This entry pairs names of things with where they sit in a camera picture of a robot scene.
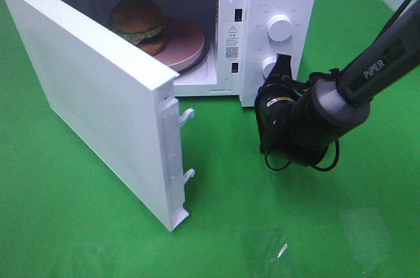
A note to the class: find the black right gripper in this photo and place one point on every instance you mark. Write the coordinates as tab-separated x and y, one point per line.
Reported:
280	78

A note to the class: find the pink round plate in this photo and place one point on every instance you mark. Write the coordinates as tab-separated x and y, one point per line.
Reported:
184	44

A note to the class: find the burger with lettuce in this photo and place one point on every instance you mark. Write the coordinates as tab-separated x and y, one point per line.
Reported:
139	22

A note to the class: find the white microwave door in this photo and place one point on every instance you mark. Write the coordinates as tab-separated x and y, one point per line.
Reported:
119	100

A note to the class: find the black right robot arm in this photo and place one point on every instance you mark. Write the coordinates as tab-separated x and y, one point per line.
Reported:
303	122

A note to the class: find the white microwave oven body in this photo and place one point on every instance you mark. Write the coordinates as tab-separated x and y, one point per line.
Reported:
238	38

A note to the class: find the clear tape patch centre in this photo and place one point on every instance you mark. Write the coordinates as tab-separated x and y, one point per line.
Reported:
265	253

